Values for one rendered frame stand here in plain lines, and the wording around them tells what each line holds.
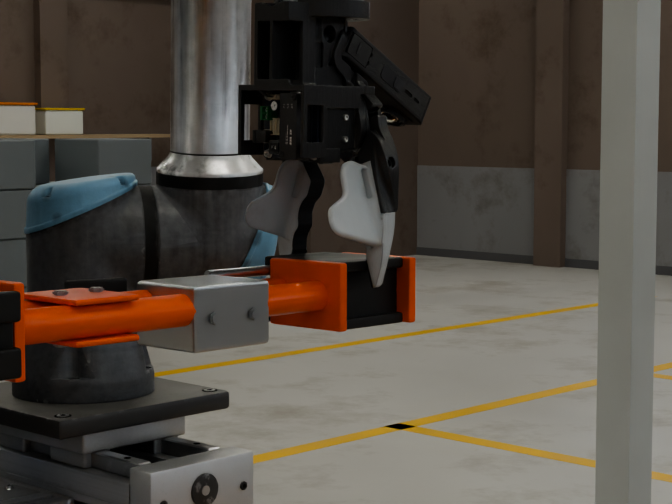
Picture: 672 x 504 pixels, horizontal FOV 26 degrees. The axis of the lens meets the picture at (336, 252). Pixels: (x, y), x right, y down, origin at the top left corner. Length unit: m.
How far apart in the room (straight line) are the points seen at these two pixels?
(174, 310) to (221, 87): 0.61
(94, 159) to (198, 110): 6.95
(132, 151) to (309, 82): 7.57
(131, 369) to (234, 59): 0.34
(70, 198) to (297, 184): 0.44
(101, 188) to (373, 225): 0.52
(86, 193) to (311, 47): 0.51
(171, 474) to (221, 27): 0.46
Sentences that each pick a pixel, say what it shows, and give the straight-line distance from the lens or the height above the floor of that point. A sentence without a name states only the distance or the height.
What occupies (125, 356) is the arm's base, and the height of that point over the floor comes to 1.08.
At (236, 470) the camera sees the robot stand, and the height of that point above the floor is 0.98.
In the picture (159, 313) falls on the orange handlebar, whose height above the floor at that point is 1.20.
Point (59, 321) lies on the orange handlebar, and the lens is 0.90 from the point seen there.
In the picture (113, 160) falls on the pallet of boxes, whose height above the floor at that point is 1.11.
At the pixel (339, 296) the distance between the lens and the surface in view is 1.05.
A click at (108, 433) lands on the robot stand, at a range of 1.51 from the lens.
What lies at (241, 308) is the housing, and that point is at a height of 1.20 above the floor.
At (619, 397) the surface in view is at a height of 0.53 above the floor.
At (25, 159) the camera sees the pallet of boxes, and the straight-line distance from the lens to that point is 8.16.
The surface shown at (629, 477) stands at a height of 0.30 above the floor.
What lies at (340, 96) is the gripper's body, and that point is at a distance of 1.05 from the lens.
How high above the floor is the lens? 1.33
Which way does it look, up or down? 5 degrees down
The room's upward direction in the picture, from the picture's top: straight up
